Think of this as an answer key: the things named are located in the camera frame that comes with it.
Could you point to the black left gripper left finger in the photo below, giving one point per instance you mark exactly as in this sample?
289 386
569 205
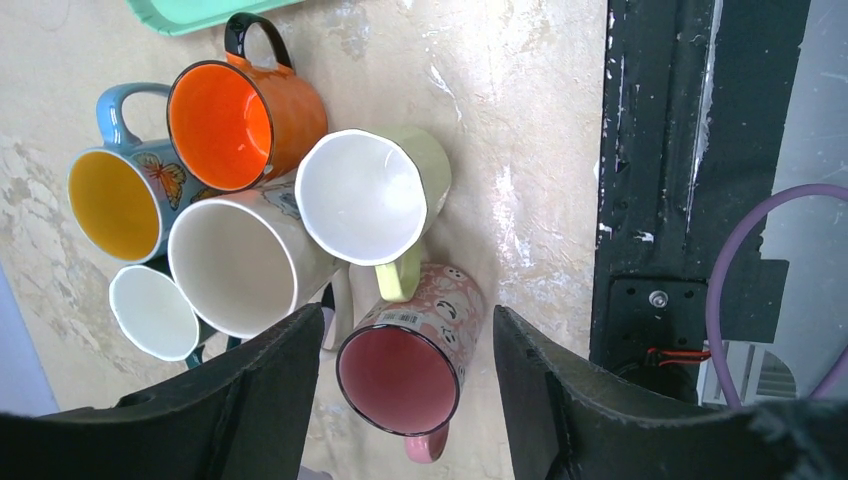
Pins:
242 415

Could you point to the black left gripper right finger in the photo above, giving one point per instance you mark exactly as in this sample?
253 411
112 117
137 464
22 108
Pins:
568 418

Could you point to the dark green mug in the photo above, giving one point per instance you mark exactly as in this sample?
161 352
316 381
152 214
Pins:
155 316

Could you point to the cream floral mug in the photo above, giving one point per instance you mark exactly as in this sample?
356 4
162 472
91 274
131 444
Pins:
245 261

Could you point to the pink ghost mug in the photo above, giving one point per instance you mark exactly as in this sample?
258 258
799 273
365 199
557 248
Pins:
404 366

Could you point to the pale green faceted mug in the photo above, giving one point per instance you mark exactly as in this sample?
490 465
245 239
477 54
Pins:
367 197

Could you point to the blue butterfly mug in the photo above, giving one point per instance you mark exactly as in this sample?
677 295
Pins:
126 194

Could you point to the orange mug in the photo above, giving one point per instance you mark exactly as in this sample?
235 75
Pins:
235 125

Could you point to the green floral serving tray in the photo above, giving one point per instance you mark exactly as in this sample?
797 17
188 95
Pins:
180 17

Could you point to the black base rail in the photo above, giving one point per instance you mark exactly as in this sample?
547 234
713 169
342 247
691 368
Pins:
695 100

